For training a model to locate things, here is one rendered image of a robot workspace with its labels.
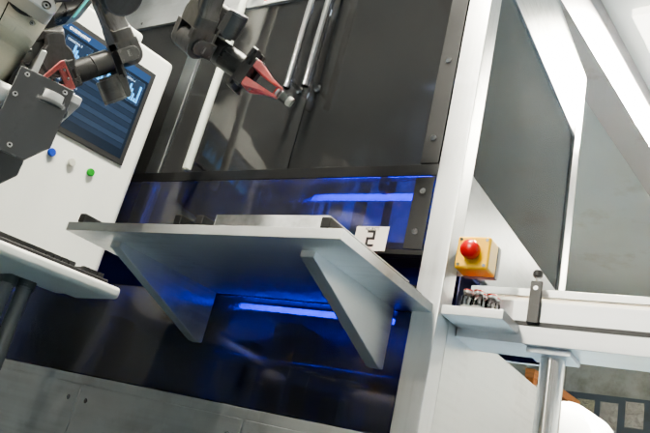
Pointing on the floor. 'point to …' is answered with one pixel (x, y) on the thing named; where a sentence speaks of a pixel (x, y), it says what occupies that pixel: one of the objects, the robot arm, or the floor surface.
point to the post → (451, 198)
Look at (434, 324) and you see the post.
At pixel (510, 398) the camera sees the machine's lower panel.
